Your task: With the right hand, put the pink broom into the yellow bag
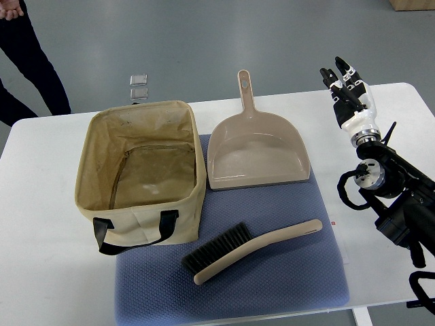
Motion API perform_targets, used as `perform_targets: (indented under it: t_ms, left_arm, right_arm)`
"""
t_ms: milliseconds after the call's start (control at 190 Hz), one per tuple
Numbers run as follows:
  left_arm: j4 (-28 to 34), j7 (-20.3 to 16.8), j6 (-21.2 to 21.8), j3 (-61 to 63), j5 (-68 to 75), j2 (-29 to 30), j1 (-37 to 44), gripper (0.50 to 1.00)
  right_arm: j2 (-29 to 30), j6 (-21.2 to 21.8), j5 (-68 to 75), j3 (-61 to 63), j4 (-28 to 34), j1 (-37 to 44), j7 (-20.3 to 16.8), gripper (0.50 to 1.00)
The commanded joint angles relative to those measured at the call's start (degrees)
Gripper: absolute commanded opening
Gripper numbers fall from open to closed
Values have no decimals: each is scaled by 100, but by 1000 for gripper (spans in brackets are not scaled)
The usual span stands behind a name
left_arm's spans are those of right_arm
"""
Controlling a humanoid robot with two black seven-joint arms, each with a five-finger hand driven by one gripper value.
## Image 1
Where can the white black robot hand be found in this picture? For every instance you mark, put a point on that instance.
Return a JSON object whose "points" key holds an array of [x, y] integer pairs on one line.
{"points": [[354, 105]]}

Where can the beige hand broom black bristles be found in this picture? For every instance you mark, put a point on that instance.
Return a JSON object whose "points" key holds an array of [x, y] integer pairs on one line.
{"points": [[236, 243]]}

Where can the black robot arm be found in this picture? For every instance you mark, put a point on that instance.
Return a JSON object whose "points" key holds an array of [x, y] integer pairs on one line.
{"points": [[401, 196]]}

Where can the cardboard box corner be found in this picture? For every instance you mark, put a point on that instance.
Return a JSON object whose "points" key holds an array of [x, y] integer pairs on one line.
{"points": [[412, 5]]}

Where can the beige plastic dustpan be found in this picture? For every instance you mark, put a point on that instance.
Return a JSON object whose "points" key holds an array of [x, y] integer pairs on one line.
{"points": [[255, 148]]}

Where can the white paper with red mark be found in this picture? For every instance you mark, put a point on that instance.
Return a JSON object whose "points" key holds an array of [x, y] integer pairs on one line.
{"points": [[340, 242]]}

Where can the black table control panel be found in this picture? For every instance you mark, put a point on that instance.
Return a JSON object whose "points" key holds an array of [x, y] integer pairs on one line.
{"points": [[419, 304]]}

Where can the white table leg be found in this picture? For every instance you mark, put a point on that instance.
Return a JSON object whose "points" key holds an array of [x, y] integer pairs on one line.
{"points": [[361, 316]]}

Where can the upper floor marker plate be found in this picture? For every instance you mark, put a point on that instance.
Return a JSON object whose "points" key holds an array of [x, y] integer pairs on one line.
{"points": [[138, 80]]}

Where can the blue textured mat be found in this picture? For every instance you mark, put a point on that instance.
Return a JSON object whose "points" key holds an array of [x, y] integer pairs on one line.
{"points": [[305, 273]]}

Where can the person in dark trousers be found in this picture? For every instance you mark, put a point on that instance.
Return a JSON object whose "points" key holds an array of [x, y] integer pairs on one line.
{"points": [[21, 45]]}

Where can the yellow fabric bag black handle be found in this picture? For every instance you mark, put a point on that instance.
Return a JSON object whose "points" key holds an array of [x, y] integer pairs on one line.
{"points": [[141, 180]]}

